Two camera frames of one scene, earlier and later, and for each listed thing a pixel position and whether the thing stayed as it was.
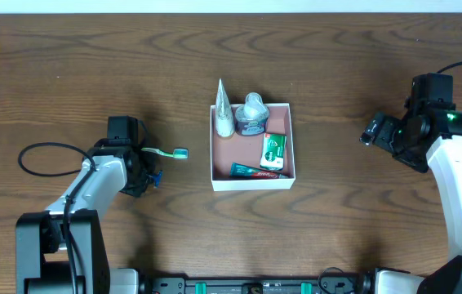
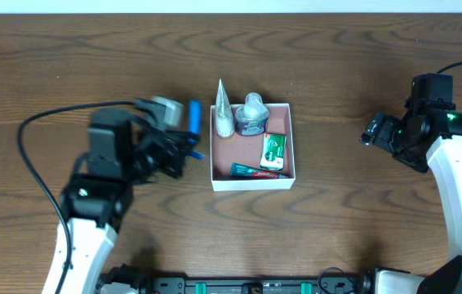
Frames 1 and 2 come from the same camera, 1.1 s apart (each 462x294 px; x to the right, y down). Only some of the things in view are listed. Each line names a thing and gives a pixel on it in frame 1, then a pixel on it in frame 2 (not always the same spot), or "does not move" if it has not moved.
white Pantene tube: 224,121 does not move
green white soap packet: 273,152 does not move
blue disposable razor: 157,178 → 195,124
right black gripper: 384,133 does not move
